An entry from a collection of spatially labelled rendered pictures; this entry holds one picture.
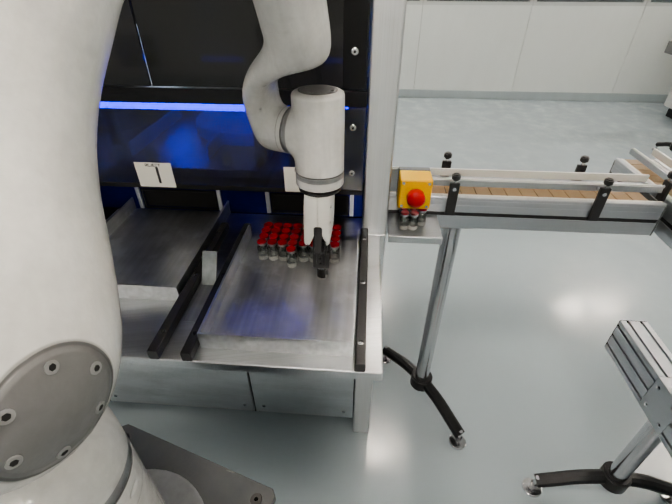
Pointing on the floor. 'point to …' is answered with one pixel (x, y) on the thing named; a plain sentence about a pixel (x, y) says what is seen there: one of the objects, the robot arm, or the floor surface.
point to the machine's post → (380, 146)
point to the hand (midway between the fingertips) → (321, 255)
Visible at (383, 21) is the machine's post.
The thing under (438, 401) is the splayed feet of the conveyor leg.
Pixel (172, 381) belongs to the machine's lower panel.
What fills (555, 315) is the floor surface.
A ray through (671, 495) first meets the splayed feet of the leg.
